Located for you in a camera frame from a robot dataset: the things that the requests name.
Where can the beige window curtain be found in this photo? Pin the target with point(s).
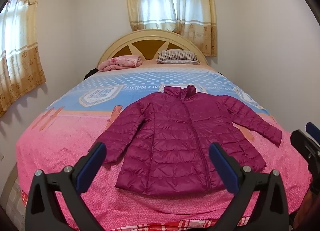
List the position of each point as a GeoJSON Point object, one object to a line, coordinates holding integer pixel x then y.
{"type": "Point", "coordinates": [22, 53]}
{"type": "Point", "coordinates": [195, 21]}

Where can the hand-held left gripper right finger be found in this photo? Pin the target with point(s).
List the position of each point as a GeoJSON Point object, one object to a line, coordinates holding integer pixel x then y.
{"type": "Point", "coordinates": [223, 168]}

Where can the magenta puffer jacket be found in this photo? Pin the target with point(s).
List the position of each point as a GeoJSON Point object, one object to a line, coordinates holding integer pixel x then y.
{"type": "Point", "coordinates": [175, 141]}

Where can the folded pink floral blanket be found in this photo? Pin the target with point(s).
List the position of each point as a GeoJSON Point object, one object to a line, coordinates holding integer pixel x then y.
{"type": "Point", "coordinates": [120, 62]}

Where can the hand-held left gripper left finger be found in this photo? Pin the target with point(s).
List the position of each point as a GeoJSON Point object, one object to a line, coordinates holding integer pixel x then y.
{"type": "Point", "coordinates": [91, 168]}

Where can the striped pillow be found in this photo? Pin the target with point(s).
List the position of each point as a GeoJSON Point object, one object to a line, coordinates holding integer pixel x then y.
{"type": "Point", "coordinates": [177, 56]}

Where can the cream wooden headboard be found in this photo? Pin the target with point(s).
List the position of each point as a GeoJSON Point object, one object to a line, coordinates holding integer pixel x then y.
{"type": "Point", "coordinates": [150, 43]}

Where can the person's right forearm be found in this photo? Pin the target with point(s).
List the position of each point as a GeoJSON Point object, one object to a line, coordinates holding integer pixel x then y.
{"type": "Point", "coordinates": [308, 203]}

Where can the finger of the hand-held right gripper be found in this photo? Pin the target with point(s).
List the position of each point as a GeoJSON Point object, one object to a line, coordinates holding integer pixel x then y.
{"type": "Point", "coordinates": [303, 143]}
{"type": "Point", "coordinates": [314, 131]}

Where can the pink and blue printed bedsheet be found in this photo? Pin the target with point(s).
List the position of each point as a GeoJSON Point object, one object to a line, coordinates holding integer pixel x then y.
{"type": "Point", "coordinates": [62, 141]}

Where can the black bag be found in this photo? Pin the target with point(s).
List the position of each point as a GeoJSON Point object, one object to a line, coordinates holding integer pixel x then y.
{"type": "Point", "coordinates": [91, 72]}

